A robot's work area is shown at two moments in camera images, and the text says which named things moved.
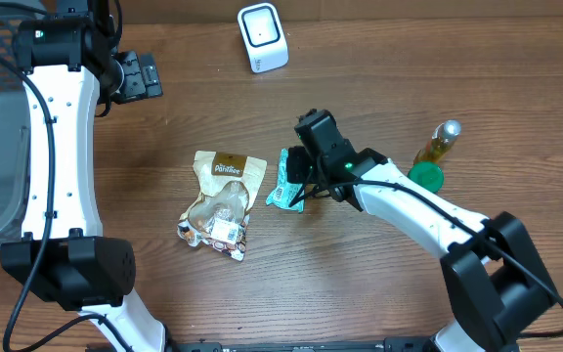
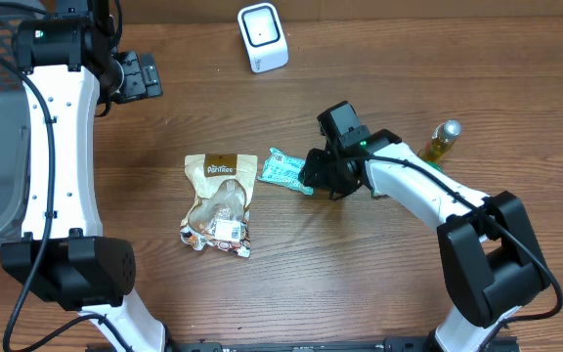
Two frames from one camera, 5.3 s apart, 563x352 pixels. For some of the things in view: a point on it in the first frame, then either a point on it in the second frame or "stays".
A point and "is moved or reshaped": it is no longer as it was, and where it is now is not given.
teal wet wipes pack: (286, 195) is moved or reshaped
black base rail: (388, 344) stays
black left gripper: (135, 88) stays
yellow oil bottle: (440, 143) stays
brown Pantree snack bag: (228, 187) stays
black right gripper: (299, 159) -> (319, 179)
